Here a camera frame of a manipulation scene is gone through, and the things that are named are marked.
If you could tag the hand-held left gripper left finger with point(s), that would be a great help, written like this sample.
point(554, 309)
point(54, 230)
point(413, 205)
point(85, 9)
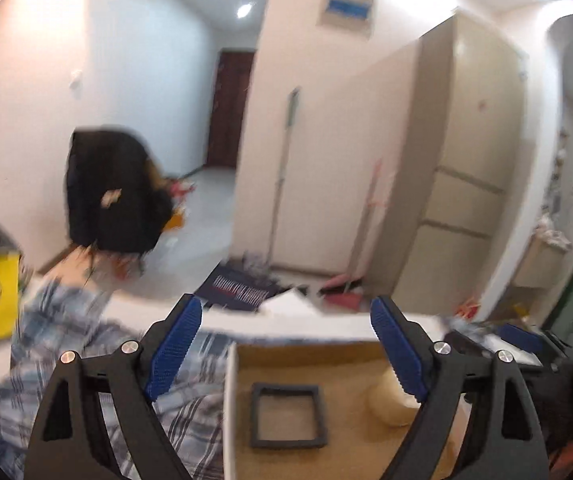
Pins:
point(174, 345)

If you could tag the black jacket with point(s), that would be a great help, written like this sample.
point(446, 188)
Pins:
point(111, 180)

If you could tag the red bag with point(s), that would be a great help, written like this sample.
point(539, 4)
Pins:
point(181, 189)

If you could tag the black square frame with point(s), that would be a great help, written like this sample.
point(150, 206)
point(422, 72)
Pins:
point(289, 442)

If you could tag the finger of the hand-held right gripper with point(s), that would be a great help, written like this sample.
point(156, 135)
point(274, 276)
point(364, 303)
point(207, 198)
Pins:
point(518, 338)
point(471, 346)

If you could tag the blue plaid shirt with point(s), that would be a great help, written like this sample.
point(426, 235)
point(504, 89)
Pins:
point(66, 325)

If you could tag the wall electrical panel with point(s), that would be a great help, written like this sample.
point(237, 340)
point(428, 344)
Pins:
point(347, 2)

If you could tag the pink cloth pile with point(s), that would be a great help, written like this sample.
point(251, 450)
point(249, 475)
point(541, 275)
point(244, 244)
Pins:
point(553, 232)

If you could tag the dark printed doormat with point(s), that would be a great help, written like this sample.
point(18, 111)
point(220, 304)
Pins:
point(239, 287)

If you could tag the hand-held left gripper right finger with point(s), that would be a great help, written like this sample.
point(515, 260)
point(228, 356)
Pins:
point(399, 347)

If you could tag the shallow cardboard box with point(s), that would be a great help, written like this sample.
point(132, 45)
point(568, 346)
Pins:
point(351, 385)

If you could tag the dark wooden door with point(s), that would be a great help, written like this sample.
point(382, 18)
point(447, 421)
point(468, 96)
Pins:
point(229, 110)

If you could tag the cream round appliance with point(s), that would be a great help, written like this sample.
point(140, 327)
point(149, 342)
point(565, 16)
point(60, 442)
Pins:
point(385, 405)

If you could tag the white light switch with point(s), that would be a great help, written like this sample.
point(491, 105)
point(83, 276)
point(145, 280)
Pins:
point(76, 81)

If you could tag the beige refrigerator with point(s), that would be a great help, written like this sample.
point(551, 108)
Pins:
point(466, 160)

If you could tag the red dustpan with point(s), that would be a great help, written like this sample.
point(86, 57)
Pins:
point(341, 292)

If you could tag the ceiling spotlight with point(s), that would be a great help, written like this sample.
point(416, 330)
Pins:
point(244, 9)

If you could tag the beige cabinet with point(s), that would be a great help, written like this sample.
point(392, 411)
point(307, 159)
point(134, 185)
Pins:
point(541, 262)

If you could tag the orange box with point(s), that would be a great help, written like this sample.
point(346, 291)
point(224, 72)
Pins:
point(175, 221)

